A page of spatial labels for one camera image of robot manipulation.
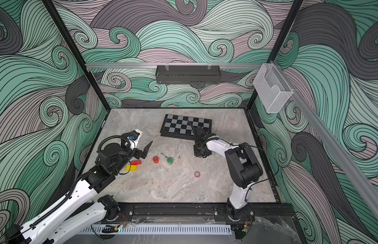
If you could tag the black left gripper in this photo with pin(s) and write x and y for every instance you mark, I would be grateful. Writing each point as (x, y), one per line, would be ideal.
(139, 152)

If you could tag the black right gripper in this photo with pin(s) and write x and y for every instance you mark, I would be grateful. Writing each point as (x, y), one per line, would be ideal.
(199, 146)

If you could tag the red paint jar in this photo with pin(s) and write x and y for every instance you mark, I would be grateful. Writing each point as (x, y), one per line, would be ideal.
(156, 159)

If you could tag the green paint jar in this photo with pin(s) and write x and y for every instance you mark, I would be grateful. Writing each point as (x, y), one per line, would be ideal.
(170, 160)

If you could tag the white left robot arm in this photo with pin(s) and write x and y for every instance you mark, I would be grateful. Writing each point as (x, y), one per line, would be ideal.
(58, 223)

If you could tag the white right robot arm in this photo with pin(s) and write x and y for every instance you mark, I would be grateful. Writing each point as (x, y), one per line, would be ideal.
(243, 165)

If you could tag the red block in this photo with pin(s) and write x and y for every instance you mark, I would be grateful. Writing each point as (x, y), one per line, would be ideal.
(137, 162)

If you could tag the yellow block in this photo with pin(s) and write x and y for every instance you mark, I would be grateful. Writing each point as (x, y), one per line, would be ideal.
(131, 167)

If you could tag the black white chessboard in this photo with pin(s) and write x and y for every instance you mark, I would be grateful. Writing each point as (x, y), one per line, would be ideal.
(177, 126)

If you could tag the white ventilated front strip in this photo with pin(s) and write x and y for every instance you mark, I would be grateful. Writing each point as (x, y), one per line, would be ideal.
(163, 229)

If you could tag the black wall shelf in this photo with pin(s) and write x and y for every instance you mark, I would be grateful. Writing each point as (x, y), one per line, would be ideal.
(192, 75)

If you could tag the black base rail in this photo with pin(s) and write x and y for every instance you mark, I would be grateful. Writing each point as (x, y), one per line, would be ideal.
(218, 211)

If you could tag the clear plastic wall bin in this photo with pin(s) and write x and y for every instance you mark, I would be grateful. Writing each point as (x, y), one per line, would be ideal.
(272, 87)

